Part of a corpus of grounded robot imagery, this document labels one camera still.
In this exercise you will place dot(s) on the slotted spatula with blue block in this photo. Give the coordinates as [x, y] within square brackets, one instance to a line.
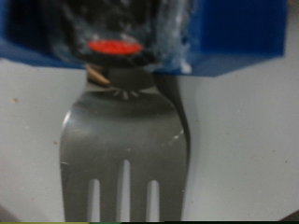
[124, 130]

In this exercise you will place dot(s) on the silver toaster oven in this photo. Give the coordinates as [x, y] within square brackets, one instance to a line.
[249, 140]

